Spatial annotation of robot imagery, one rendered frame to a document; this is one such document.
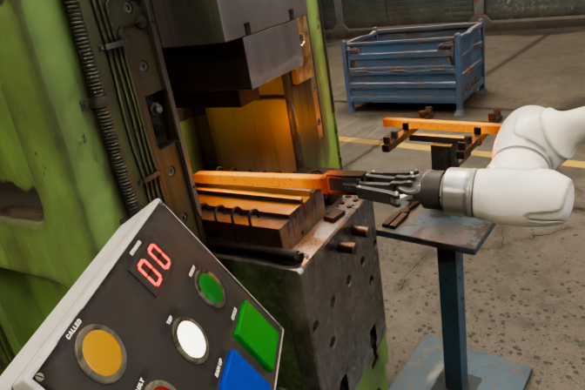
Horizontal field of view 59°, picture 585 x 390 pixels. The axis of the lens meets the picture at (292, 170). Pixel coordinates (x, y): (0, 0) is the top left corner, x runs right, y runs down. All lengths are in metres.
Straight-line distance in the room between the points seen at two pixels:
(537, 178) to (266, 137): 0.74
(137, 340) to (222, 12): 0.55
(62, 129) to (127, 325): 0.37
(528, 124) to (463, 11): 8.20
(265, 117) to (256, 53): 0.46
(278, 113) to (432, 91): 3.65
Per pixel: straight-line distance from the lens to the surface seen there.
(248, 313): 0.75
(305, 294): 1.07
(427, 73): 4.90
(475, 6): 9.10
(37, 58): 0.83
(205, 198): 1.25
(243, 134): 1.47
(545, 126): 1.03
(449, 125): 1.52
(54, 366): 0.51
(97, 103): 0.86
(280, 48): 1.05
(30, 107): 0.87
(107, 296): 0.58
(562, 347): 2.28
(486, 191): 0.95
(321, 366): 1.20
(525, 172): 0.96
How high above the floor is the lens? 1.47
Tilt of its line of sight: 21 degrees down
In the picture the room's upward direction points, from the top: 10 degrees counter-clockwise
